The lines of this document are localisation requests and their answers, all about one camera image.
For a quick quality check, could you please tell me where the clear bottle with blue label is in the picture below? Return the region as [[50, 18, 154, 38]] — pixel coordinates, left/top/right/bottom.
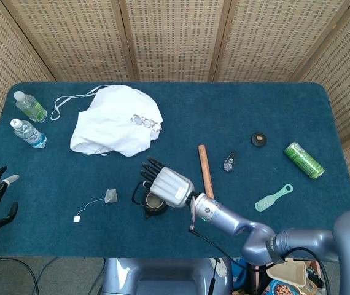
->
[[10, 118, 48, 149]]

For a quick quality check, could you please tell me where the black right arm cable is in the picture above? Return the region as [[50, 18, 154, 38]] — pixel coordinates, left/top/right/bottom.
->
[[189, 226, 332, 295]]

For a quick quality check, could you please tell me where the grey robot torso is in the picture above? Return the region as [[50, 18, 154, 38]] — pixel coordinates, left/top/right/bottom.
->
[[101, 257, 234, 295]]

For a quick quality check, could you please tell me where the clear bottle with green label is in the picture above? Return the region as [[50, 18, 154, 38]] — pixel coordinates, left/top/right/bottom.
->
[[13, 90, 48, 124]]

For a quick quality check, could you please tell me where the mint green scrub brush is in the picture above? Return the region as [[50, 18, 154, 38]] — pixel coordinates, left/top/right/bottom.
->
[[254, 183, 294, 213]]

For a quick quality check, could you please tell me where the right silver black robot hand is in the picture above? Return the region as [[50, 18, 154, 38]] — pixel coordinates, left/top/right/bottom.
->
[[140, 157, 195, 209]]

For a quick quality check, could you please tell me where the teabag with string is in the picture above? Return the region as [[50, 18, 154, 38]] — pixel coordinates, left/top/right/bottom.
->
[[73, 188, 118, 222]]

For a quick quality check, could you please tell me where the blue cookie box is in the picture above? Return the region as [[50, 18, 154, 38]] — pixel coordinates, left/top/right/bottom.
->
[[260, 278, 289, 295]]

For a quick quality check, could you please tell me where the blue table cover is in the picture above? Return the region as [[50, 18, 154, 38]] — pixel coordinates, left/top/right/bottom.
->
[[0, 81, 350, 259]]

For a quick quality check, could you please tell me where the clear blue correction tape dispenser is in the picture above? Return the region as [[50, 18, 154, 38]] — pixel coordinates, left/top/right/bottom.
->
[[223, 151, 237, 173]]

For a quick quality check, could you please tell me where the wooden rolling pin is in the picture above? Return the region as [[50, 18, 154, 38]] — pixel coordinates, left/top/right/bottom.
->
[[197, 144, 215, 200]]

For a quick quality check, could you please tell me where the woven wooden folding screen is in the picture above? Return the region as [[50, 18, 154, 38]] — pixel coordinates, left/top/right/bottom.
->
[[0, 0, 350, 213]]

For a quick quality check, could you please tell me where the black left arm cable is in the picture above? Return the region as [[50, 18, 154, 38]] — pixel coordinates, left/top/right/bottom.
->
[[0, 254, 40, 295]]

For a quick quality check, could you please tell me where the green drink can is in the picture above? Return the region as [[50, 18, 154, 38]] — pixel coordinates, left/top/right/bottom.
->
[[283, 141, 325, 180]]

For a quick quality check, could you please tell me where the black teapot lid wooden knob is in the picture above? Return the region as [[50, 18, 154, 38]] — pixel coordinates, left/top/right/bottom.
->
[[251, 132, 268, 148]]

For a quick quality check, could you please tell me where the black cast iron teapot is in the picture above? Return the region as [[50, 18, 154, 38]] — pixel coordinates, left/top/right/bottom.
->
[[131, 180, 168, 219]]

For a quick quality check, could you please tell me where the beige cardboard carton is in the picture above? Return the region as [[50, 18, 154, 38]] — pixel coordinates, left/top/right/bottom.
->
[[268, 257, 308, 289]]

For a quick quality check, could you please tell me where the white cloth drawstring bag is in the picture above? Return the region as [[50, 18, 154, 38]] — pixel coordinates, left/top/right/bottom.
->
[[50, 84, 165, 158]]

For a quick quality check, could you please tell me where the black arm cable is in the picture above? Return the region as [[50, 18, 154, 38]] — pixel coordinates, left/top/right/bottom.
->
[[0, 254, 40, 295], [189, 226, 332, 295]]

